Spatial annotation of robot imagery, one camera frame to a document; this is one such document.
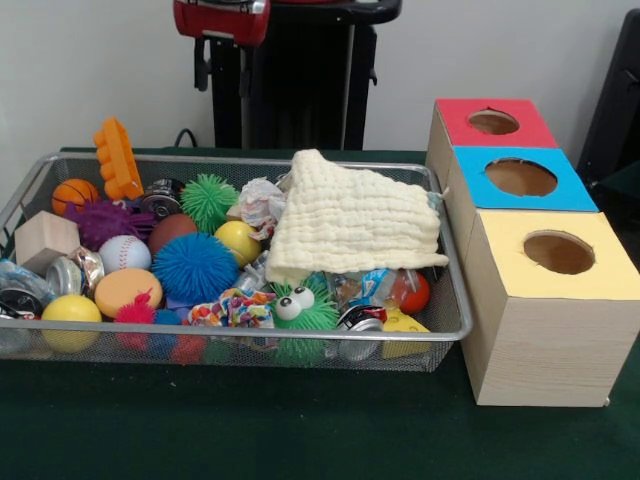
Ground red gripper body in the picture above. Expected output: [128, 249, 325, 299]
[173, 0, 273, 48]

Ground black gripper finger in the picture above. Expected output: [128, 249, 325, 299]
[238, 43, 255, 99]
[193, 36, 211, 93]

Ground orange plastic toy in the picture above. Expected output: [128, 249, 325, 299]
[93, 116, 145, 202]

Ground cream muslin cloth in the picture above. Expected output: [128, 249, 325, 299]
[264, 148, 450, 284]

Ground wooden box with three holes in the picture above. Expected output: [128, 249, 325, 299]
[425, 98, 640, 409]

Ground green spiky ball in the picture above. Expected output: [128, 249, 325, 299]
[179, 173, 240, 235]

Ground small orange basketball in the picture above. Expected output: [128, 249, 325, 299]
[51, 178, 101, 217]

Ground purple spiky ball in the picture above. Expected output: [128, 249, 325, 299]
[64, 199, 156, 252]

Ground blue spiky ball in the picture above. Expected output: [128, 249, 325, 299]
[151, 232, 241, 306]

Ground white baseball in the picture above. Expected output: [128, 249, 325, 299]
[98, 234, 153, 275]

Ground green spiky toy with eyes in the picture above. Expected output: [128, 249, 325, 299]
[272, 280, 340, 331]

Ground yellow ball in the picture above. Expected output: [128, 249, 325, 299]
[40, 294, 104, 354]

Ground yellow cheese wedge toy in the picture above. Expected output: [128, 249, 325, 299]
[382, 307, 432, 359]

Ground black stand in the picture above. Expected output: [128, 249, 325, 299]
[574, 8, 640, 174]

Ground dark green side tablecloth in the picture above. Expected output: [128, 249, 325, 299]
[592, 159, 640, 236]

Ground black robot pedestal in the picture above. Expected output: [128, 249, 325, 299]
[207, 0, 404, 151]

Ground multicolour rope toy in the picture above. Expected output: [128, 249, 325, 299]
[187, 287, 277, 330]

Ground shallow wire mesh bin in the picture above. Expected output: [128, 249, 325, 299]
[0, 152, 474, 374]

